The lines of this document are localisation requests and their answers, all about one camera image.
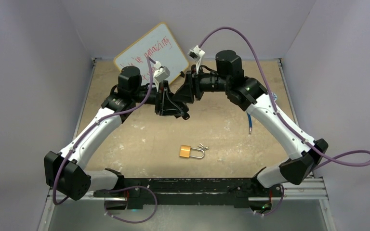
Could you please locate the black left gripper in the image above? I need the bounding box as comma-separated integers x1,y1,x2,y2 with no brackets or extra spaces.
132,81,185,116

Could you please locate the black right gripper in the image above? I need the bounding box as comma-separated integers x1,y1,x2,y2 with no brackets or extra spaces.
172,65,230,104

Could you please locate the silver key bunch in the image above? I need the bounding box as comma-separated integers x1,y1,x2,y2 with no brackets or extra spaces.
198,143,209,151

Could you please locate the blue cable lock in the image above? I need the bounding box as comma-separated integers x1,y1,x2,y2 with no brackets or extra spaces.
247,114,252,135

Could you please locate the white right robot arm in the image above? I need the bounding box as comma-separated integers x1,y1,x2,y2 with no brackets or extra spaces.
173,50,329,196

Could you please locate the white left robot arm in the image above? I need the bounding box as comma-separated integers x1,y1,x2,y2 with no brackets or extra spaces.
44,64,189,205

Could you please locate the brass padlock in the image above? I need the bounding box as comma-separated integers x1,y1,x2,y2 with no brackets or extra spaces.
179,145,205,159

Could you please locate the white dry-erase board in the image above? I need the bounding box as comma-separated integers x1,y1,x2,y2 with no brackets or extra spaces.
113,23,189,85

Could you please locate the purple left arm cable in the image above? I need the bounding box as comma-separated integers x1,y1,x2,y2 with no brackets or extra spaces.
52,55,160,206

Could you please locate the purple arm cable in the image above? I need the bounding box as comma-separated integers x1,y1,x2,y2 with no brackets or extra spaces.
198,26,370,167
52,55,160,206

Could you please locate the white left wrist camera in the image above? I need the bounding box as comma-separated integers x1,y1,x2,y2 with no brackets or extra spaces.
153,61,170,89

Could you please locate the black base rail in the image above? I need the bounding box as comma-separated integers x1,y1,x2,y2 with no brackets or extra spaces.
93,178,282,210

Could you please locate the aluminium frame rail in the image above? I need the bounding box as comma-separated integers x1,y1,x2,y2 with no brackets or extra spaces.
283,178,328,200

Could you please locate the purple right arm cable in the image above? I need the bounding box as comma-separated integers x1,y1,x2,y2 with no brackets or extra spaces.
198,26,370,167

